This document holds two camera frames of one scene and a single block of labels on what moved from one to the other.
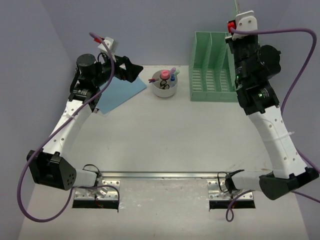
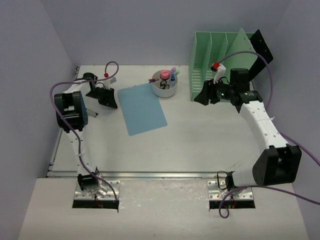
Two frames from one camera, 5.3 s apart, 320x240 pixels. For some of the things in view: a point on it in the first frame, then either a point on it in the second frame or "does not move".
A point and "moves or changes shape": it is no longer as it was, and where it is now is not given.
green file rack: x=212 y=72 does not move
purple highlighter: x=173 y=70 does not move
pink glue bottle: x=165 y=74 does not move
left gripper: x=121 y=66 -> x=100 y=94
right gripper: x=235 y=44 -> x=208 y=93
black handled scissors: x=163 y=85 does not move
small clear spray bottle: x=172 y=80 does not move
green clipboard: x=231 y=23 moves or changes shape
